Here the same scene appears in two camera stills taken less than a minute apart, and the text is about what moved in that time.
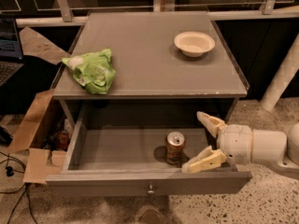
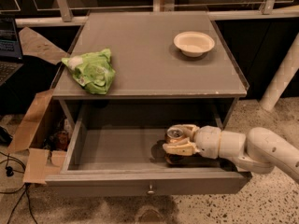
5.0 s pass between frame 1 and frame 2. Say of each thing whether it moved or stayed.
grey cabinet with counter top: stayed
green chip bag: stayed
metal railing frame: stayed
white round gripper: moved
